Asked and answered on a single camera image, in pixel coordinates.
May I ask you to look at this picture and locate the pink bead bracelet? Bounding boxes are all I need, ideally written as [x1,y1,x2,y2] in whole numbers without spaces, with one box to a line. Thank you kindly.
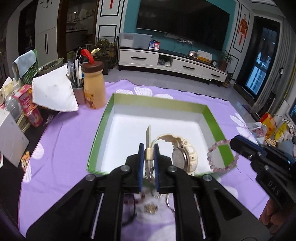
[207,139,240,173]

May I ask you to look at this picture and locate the cream wrist watch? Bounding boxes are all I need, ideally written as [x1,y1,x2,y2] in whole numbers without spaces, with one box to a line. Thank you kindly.
[144,125,198,180]

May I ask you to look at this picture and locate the black wristband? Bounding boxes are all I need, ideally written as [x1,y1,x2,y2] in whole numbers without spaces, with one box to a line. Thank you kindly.
[122,194,137,227]

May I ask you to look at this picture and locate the gold jewelry piece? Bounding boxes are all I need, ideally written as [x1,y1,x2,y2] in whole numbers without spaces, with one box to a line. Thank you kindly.
[144,203,158,214]

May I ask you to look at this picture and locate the right hand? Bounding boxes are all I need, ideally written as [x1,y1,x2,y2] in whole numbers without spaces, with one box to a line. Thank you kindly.
[259,198,292,234]

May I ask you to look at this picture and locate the yellow snack bag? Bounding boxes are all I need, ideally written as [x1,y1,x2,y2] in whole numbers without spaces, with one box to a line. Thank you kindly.
[259,113,276,138]

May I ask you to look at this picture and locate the purple floral tablecloth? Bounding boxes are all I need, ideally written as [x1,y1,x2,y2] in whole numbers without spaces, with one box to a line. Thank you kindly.
[18,80,268,240]

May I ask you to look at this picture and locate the green white cardboard box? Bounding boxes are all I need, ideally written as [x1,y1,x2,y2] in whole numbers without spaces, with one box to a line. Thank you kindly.
[87,93,234,176]

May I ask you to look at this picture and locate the white small box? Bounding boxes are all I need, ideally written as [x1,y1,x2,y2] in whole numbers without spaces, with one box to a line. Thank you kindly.
[0,109,29,167]

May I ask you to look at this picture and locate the pink pen holder cup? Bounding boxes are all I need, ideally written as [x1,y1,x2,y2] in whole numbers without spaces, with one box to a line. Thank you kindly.
[72,87,86,105]

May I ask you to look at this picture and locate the tan bear bottle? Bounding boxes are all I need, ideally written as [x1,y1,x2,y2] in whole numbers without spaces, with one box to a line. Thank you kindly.
[82,61,106,109]

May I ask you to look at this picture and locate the white fan-shaped paper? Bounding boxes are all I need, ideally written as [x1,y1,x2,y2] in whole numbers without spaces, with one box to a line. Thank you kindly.
[32,65,78,112]

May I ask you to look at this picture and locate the pink snack carton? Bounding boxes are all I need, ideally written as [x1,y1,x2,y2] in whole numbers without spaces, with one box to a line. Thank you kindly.
[13,84,43,128]

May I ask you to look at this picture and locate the white tv cabinet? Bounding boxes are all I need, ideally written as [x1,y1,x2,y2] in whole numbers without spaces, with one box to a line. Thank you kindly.
[118,47,227,83]

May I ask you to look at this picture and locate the potted green plant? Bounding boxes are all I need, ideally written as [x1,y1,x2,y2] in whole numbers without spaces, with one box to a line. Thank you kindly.
[91,38,117,75]

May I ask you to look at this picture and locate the black television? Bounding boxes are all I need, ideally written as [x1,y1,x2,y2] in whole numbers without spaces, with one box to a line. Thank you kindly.
[137,0,230,51]

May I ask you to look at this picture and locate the clear storage bin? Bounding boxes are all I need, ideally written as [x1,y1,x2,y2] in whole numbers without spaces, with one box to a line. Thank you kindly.
[119,33,152,49]

